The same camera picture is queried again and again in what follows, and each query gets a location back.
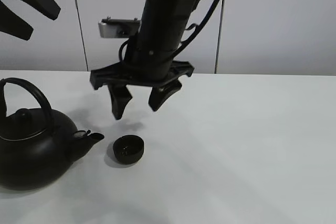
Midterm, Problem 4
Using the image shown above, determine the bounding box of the small black teacup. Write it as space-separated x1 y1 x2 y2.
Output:
112 135 144 165

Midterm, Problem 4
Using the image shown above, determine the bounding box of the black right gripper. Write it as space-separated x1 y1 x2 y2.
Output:
89 61 194 120

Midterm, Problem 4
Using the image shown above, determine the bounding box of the black round teapot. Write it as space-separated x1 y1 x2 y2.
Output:
1 78 104 191

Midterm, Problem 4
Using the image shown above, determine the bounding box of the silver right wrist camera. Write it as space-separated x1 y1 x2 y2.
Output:
98 17 141 38

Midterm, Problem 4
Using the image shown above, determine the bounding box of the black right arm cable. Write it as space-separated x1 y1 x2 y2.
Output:
172 0 234 59

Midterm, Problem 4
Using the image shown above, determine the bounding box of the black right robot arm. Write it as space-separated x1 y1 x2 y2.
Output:
90 0 220 120

